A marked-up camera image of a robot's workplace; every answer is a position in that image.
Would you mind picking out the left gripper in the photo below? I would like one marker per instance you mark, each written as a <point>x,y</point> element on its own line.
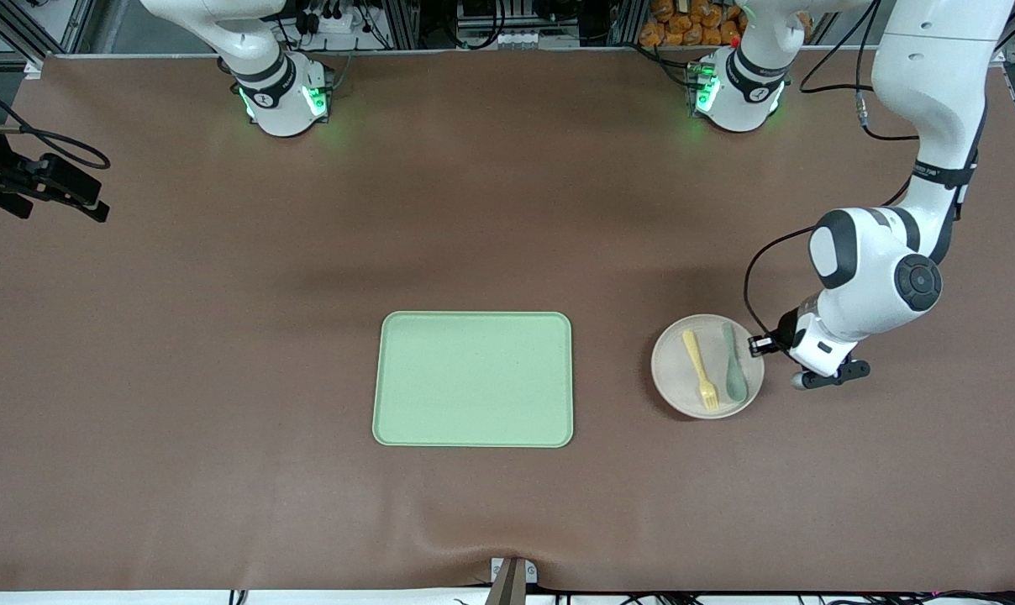
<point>786,328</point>

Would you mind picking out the pale green plastic spoon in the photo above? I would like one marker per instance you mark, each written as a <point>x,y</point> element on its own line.
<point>736,382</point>

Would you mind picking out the yellow plastic fork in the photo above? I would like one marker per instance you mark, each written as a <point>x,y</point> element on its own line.
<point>694,353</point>

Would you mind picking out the beige speckled round plate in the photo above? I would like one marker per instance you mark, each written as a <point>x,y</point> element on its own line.
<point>675,370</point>

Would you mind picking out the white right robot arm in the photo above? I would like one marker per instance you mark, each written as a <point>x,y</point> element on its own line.
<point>285,109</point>

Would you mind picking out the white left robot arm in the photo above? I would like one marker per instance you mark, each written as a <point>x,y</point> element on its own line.
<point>936,67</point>

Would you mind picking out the brown table mat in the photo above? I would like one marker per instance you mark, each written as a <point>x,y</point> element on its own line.
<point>222,378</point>

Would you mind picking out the light green rectangular tray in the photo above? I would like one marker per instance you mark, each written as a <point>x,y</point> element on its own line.
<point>474,378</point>

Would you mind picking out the orange snack bag pile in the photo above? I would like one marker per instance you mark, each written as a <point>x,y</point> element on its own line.
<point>675,25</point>

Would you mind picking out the white power strip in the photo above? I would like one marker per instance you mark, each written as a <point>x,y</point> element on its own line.
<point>335,23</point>

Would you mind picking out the white connector strip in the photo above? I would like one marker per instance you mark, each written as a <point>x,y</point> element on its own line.
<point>512,39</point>

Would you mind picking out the aluminium frame profile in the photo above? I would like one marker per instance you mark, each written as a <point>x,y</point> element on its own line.
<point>402,21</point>
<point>16,38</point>
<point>629,21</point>

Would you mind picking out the grey metal clamp bracket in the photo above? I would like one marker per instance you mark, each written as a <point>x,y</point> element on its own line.
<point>512,588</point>

